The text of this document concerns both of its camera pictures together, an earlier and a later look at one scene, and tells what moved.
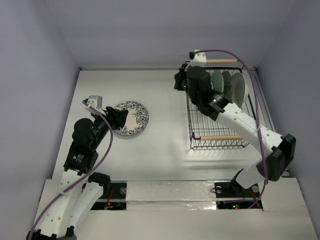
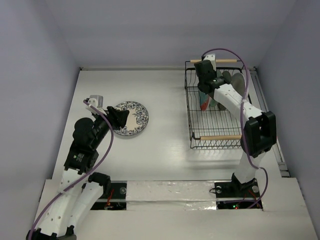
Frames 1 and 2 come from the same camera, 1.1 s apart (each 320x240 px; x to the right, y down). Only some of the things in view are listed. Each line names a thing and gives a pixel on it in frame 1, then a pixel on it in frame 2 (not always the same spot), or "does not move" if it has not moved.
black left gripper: [116, 117] does not move
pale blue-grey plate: [239, 89] does not move
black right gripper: [179, 80] → [204, 69]
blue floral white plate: [137, 119] does not move
